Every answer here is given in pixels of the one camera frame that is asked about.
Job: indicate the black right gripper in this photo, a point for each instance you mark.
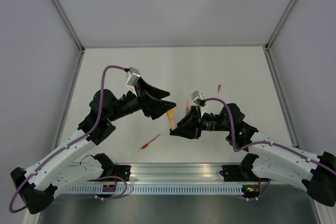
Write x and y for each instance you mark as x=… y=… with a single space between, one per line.
x=190 y=126

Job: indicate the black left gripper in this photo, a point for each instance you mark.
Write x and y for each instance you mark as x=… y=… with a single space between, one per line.
x=151 y=107

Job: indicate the pencil shaped pink pen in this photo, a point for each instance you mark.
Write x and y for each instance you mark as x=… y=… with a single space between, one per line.
x=173 y=123

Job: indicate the small orange cap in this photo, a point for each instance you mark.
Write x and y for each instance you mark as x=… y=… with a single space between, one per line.
x=170 y=114

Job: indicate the orange highlighter pen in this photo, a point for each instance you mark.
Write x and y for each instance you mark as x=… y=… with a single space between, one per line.
x=187 y=106

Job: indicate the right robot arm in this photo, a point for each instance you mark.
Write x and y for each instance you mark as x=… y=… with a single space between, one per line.
x=266 y=158

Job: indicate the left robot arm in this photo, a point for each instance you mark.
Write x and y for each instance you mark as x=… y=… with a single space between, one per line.
x=40 y=184

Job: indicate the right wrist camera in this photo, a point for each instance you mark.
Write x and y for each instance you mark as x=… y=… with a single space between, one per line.
x=199 y=100

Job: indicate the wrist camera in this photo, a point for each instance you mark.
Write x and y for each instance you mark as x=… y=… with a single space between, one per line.
x=199 y=100
x=133 y=75

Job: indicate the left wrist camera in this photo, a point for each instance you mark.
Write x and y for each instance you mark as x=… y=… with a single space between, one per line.
x=133 y=75

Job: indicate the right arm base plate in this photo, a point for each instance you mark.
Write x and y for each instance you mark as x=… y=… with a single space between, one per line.
x=237 y=173

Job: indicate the white slotted cable duct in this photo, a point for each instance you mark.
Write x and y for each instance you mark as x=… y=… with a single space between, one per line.
x=157 y=189

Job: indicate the aluminium front rail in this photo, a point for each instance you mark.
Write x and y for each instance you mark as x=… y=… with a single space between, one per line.
x=179 y=173

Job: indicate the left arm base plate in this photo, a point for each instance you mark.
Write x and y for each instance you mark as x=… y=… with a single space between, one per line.
x=122 y=171

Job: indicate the left side table rail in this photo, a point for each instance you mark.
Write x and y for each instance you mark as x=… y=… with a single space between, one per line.
x=69 y=95

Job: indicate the table rail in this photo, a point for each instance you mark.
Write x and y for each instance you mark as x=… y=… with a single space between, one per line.
x=285 y=109
x=69 y=95

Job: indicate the right side table rail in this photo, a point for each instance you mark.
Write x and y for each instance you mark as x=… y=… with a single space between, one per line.
x=285 y=109

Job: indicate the left frame post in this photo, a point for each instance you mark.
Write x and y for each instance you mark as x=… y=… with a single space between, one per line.
x=68 y=25

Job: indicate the frame post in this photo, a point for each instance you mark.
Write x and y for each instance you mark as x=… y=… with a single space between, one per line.
x=284 y=16
x=68 y=25

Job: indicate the right frame post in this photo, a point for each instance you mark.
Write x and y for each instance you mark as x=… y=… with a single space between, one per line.
x=284 y=16

